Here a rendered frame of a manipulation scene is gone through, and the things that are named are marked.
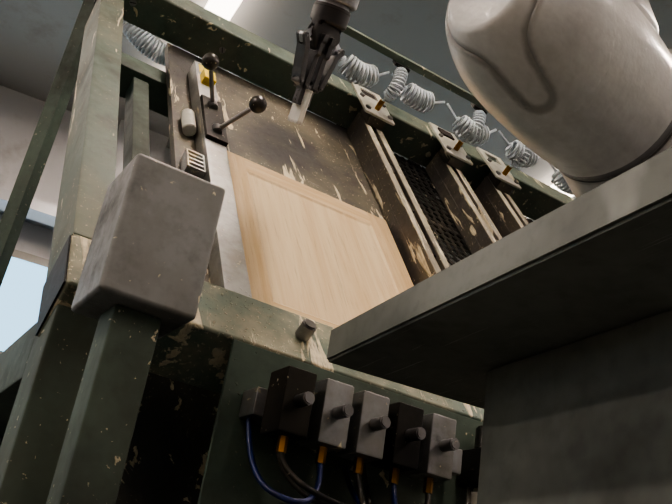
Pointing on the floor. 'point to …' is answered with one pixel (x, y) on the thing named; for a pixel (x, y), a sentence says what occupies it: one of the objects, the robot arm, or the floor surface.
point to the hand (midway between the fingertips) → (300, 105)
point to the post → (105, 409)
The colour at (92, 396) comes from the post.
